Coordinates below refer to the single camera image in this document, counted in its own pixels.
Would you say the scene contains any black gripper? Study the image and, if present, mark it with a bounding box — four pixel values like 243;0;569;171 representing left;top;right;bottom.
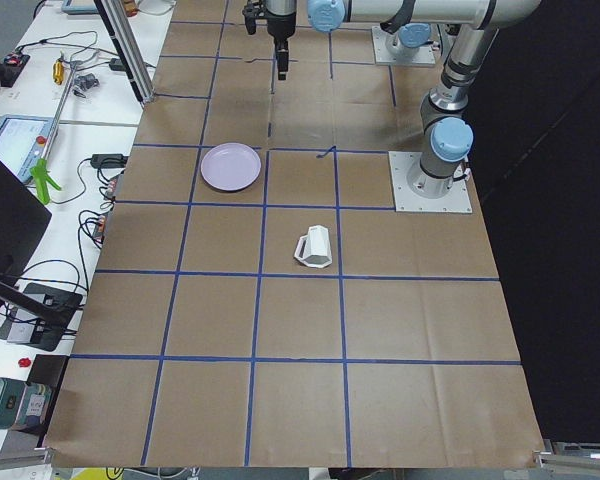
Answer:
243;0;296;81

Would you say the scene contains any white faceted mug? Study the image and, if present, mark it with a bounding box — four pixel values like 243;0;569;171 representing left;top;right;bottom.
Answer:
294;225;332;269

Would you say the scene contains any lilac round plate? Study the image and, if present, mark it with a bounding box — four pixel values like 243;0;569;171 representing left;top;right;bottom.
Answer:
201;142;261;192

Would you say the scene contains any yellow utility knife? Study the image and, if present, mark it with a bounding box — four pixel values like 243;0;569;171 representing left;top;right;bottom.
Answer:
52;58;65;85

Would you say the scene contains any black power adapter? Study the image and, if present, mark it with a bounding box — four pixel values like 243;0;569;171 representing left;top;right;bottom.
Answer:
90;153;128;169

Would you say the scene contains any green grabber tool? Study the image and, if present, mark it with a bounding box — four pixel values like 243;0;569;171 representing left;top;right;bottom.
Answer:
30;158;62;205

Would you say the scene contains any teach pendant tablet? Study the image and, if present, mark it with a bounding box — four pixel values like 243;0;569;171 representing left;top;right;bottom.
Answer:
0;114;52;184

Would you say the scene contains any black monitor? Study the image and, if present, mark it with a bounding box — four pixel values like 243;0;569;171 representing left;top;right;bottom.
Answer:
0;161;51;313

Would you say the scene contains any brown paper table cover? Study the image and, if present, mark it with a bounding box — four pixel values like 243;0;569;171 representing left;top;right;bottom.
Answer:
47;1;542;468

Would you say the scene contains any black monitor stand base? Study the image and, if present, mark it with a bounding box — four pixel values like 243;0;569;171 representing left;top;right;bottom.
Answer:
0;283;83;352

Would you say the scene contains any green box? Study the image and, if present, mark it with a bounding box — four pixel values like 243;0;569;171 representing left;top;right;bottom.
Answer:
0;377;26;429

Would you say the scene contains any aluminium frame post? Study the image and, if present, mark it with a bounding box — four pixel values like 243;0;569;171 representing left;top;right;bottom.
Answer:
94;0;154;105

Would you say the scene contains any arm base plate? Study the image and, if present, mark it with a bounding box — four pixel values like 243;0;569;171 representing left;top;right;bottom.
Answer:
388;151;473;214
371;23;436;67

